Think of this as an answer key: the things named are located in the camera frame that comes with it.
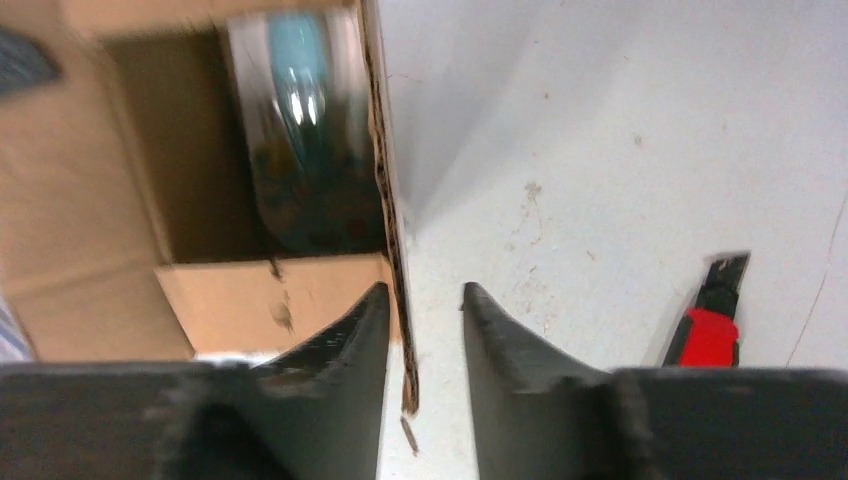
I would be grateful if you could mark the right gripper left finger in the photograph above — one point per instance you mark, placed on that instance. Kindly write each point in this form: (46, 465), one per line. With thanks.
(314, 412)

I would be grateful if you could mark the red black utility knife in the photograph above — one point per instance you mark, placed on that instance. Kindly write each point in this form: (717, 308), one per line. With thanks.
(706, 335)

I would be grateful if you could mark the teal glossy item in box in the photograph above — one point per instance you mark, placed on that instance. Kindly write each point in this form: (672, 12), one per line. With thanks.
(303, 94)

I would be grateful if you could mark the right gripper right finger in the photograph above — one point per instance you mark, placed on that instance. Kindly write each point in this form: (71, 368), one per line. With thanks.
(539, 413)

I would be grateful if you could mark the brown cardboard express box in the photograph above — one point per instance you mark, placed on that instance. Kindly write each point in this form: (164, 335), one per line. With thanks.
(129, 227)

